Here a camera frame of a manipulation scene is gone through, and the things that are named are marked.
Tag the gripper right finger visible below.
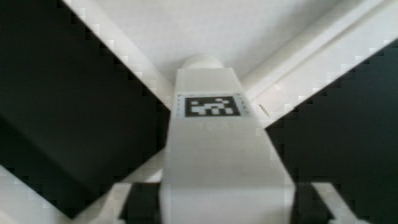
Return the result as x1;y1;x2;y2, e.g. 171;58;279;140
292;181;375;224

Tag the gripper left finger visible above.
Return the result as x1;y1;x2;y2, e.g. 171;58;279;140
87;181;165;224

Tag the white desk top tray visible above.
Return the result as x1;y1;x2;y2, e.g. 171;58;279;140
61;0;398;104

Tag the white front fence bar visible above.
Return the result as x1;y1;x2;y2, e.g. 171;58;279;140
0;21;398;224

